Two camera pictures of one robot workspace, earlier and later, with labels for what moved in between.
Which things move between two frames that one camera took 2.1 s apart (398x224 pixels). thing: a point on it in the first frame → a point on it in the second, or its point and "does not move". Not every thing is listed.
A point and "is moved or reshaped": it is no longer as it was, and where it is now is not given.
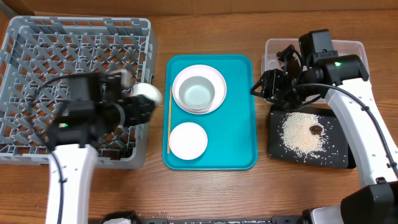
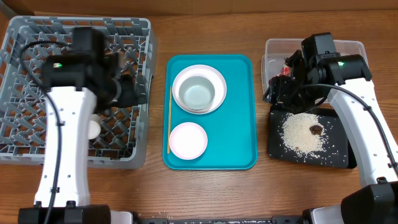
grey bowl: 196,93 does not move
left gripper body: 135,112 → 129,96
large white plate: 199,89 does not move
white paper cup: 148,90 is moved or reshaped
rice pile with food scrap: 303,134 does not move
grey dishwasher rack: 33,50 does not move
